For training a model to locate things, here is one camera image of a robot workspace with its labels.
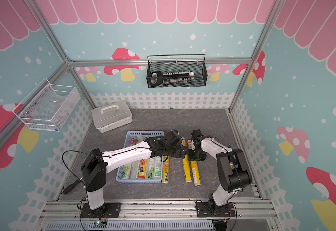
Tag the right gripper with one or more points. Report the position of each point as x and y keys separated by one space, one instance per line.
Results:
x=191 y=157

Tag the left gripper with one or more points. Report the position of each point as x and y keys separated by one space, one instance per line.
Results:
x=177 y=153

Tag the yellow blue-label wrap roll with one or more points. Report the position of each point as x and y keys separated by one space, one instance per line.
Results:
x=194 y=166

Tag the yellow orange wrap roll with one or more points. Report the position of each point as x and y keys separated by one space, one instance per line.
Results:
x=185 y=162

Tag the white clear wrap roll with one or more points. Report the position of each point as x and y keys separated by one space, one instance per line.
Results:
x=157 y=174

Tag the yellow red wrap roll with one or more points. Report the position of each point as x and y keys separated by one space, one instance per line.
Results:
x=165 y=173

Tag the light blue plastic basket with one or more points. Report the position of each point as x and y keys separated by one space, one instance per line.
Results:
x=145 y=134

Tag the yellow red-end wrap roll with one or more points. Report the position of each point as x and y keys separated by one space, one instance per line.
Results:
x=142 y=170

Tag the silver green wrap roll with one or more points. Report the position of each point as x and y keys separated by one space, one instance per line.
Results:
x=135 y=164

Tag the white green wrap roll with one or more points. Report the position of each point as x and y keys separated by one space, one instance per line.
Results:
x=127 y=168

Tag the clear green wrap roll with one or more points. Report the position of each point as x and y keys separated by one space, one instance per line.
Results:
x=150 y=169

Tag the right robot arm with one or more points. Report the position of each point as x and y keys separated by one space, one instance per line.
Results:
x=233 y=172

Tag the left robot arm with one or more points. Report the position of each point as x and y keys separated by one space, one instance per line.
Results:
x=98 y=164

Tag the black socket bit holder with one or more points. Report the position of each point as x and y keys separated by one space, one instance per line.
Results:
x=158 y=78

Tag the white plastic storage box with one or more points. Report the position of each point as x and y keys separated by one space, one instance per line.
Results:
x=109 y=117

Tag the small green circuit board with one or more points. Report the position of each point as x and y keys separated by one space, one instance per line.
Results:
x=100 y=224

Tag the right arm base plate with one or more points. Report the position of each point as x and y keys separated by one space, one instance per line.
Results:
x=210 y=209

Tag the black wire mesh basket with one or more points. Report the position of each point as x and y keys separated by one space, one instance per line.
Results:
x=181 y=70

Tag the grey slotted cable duct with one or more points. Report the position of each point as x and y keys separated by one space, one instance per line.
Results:
x=132 y=225

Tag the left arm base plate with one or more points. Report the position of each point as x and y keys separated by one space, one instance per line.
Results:
x=107 y=210

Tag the white wire mesh basket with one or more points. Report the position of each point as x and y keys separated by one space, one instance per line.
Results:
x=47 y=107

